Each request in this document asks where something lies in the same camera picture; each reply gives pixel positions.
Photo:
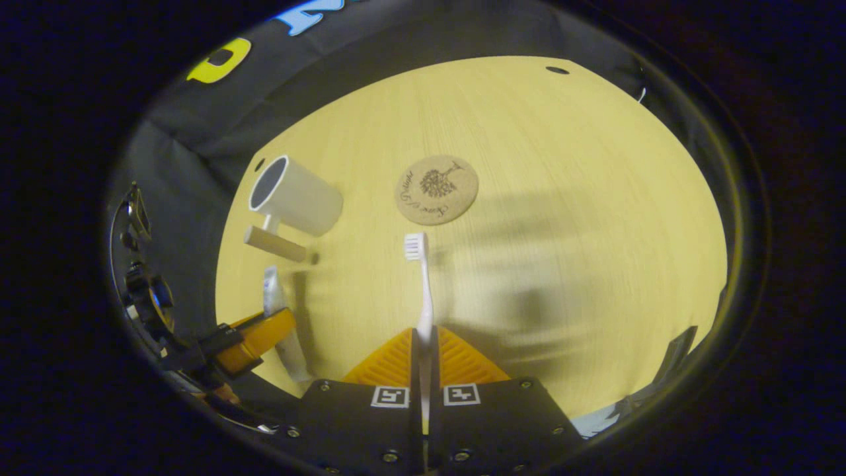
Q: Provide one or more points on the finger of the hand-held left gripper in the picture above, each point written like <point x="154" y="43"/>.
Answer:
<point x="225" y="340"/>

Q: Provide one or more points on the black backdrop cloth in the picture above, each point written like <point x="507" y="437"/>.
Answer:
<point x="198" y="125"/>

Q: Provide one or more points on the round cork coaster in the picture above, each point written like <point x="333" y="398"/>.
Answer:
<point x="436" y="190"/>

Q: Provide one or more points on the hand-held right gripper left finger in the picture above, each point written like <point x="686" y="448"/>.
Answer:
<point x="415" y="423"/>

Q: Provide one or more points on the light wooden desktop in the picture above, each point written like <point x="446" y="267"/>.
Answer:
<point x="562" y="198"/>

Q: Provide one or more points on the white toothbrush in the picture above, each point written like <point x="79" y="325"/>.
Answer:
<point x="426" y="304"/>

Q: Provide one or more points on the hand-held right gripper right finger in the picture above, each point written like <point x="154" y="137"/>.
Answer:
<point x="437" y="430"/>

